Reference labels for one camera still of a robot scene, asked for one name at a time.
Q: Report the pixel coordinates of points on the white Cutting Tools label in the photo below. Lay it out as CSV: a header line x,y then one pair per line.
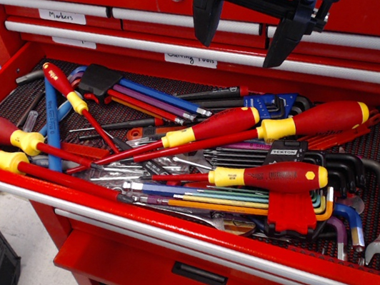
x,y
190,60

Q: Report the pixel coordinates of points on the black precision screwdriver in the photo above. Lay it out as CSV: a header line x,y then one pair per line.
x,y
224,93

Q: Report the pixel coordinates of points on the red tool chest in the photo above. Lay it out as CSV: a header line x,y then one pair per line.
x,y
20,19

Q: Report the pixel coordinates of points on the blue holder hex key set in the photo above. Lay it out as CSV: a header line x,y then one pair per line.
x,y
278,106

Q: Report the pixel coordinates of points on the red yellow screwdriver upper middle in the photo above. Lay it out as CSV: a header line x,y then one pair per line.
x,y
235,119

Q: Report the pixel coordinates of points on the large red yellow screwdriver right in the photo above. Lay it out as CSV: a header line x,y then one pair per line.
x,y
332,116

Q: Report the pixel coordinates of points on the orange red plastic tool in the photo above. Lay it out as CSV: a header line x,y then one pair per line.
x,y
326,141

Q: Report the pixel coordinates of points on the black holder coloured hex keys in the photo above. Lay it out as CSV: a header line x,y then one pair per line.
x,y
100,83

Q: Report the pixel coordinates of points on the red yellow screwdriver front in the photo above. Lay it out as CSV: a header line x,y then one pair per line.
x,y
283,177

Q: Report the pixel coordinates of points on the open red drawer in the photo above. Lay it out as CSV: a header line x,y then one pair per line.
x,y
103,242

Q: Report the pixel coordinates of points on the Tekton black hex key set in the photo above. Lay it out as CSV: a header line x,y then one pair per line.
x,y
347,172

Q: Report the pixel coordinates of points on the white Markers label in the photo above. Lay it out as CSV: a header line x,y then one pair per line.
x,y
62,16

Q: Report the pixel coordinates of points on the red holder coloured hex keys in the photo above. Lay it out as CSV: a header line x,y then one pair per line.
x,y
290,212

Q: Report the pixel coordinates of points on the small red yellow screwdriver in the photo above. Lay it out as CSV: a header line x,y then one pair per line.
x,y
59,81

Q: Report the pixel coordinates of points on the red yellow Wiha screwdriver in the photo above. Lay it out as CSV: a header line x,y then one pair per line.
x,y
32,143

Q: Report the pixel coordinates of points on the red yellow screwdriver far left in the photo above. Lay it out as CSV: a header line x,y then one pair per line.
x,y
17,162

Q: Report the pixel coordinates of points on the blue handled tool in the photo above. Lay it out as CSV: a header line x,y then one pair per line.
x,y
52,125

